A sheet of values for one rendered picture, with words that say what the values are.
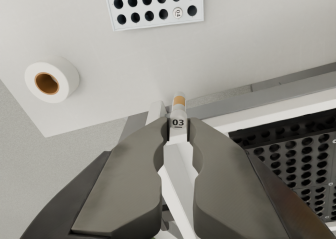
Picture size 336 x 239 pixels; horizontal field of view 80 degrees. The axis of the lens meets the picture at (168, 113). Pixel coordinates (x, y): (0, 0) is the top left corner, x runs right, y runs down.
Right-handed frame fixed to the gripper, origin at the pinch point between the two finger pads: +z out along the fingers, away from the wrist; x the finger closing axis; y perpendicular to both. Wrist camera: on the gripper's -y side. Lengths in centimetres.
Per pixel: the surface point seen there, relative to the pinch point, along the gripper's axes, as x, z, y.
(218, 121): 4.8, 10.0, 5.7
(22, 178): -124, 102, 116
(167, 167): -1.2, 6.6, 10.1
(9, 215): -156, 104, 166
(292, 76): 33, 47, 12
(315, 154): 16.5, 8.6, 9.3
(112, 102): -12.2, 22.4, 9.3
